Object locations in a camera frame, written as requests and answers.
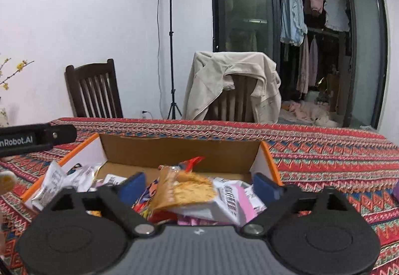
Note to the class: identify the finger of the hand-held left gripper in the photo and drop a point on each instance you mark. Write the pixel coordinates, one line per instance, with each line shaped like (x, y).
(46, 135)

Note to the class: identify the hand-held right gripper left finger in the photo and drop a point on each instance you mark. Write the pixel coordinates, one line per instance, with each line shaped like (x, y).
(134, 186)

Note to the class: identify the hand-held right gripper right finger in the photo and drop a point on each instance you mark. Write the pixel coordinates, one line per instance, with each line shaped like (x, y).
(265, 186)

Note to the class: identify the cracker print snack packet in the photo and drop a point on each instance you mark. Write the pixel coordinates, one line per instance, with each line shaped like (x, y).
(187, 187)

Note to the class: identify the cardboard box with orange rim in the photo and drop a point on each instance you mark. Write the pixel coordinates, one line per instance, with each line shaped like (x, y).
(174, 150)

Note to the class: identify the small white snack packet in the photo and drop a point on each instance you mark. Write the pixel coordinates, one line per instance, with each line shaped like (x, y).
(112, 180)

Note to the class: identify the white and pink snack packet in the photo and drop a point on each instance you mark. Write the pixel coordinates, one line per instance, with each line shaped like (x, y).
(227, 200)

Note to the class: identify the white black print snack packet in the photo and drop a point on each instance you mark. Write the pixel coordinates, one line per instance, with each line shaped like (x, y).
(82, 177)
(51, 181)

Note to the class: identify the white floral vase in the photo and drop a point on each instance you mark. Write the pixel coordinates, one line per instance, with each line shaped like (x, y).
(3, 116)

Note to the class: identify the white and yellow plush toy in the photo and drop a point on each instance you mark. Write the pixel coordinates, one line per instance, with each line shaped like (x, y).
(6, 180)

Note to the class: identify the red patterned tablecloth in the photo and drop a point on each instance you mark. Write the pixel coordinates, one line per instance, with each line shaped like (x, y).
(327, 153)

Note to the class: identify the yellow flower branches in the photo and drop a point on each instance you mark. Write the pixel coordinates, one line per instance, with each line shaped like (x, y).
(21, 65)

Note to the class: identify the dark wooden chair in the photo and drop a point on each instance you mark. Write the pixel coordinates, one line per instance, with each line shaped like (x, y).
(90, 71)

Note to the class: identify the pile of clothes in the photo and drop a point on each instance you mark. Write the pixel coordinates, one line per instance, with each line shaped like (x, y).
(311, 113)

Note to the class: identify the wooden chair under jacket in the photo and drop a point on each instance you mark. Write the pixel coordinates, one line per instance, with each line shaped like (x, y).
(233, 100)

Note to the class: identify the beige jacket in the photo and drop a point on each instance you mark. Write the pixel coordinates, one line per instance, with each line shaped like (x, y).
(212, 75)

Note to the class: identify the pale pink hanging dress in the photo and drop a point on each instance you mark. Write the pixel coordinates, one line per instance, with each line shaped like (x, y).
(302, 66)

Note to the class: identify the purple plastic bag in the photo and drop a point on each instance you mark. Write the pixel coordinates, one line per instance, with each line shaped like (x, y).
(396, 191)

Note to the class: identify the mauve hanging garment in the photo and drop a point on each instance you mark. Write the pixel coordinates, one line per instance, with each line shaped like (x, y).
(313, 63)

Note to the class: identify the black tripod leg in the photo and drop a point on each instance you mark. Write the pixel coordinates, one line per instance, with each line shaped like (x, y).
(4, 267)

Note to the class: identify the light blue hanging shirt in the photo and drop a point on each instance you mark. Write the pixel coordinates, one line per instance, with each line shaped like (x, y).
(291, 10)

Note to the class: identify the white ruffled hanging top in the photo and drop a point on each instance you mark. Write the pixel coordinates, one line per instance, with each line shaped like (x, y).
(335, 10)

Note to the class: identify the wall outlet with plug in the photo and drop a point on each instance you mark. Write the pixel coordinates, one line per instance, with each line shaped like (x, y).
(144, 113)

